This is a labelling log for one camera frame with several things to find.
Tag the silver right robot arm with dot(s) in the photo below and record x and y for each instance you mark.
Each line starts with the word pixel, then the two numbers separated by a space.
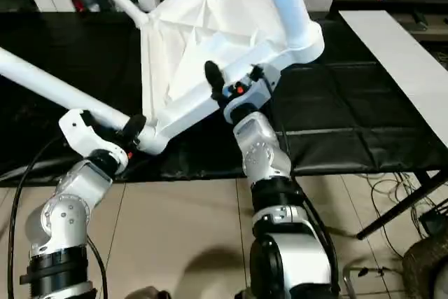
pixel 259 145

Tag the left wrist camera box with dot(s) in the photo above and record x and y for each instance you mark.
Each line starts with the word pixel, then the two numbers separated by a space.
pixel 77 134

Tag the white plastic table top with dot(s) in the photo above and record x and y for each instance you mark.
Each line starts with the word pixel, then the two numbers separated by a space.
pixel 182 33

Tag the dark robot foot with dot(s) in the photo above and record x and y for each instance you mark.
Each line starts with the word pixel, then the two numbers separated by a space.
pixel 147 293
pixel 245 295

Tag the black work mat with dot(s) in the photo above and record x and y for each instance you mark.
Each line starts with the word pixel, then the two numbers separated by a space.
pixel 350 103

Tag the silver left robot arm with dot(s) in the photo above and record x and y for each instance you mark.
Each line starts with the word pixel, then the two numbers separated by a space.
pixel 63 215

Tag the brown plaid armchair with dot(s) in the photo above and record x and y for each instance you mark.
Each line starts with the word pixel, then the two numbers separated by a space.
pixel 423 267

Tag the dark left robot foot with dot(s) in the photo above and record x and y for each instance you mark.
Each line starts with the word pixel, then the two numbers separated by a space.
pixel 147 293

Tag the black tripod leg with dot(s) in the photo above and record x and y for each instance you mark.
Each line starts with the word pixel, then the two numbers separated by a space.
pixel 402 208

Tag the dark right robot foot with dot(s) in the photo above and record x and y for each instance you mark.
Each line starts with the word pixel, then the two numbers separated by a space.
pixel 245 295

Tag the chrome tube frame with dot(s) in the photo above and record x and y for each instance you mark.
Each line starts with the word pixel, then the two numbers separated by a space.
pixel 348 285

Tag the black wifi router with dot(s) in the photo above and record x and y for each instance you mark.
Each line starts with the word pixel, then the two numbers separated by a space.
pixel 432 220

